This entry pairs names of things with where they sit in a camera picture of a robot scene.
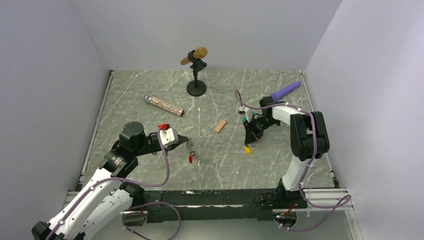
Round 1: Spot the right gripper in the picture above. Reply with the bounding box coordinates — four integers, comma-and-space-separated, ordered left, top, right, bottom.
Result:
243, 116, 280, 145

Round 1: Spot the yellow tag key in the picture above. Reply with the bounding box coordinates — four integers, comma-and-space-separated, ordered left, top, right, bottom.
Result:
244, 145, 252, 155

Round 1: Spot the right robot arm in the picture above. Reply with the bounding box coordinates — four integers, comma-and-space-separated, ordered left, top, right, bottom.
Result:
243, 96, 330, 208

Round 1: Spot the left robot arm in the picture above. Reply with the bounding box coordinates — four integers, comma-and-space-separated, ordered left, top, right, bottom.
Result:
31, 121, 192, 240

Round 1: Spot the wooden block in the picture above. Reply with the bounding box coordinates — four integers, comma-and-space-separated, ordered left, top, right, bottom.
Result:
214, 119, 227, 133

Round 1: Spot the purple microphone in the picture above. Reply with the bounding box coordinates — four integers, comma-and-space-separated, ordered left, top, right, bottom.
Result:
269, 81, 301, 102

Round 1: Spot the glitter microphone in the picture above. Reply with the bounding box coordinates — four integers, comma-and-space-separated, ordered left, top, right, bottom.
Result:
143, 94, 185, 117

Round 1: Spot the black microphone stand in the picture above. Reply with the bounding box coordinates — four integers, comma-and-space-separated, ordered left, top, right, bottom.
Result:
186, 50, 207, 97

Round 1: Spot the gold microphone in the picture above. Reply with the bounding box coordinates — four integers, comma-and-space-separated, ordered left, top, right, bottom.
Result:
180, 46, 208, 66

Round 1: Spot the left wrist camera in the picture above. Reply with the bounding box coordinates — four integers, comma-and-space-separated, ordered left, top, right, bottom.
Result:
158, 123, 179, 146

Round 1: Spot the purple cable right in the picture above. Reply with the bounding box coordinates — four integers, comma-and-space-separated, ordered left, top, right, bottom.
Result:
234, 90, 352, 233

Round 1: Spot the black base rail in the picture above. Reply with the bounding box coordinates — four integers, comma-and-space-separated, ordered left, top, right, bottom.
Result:
125, 186, 308, 223

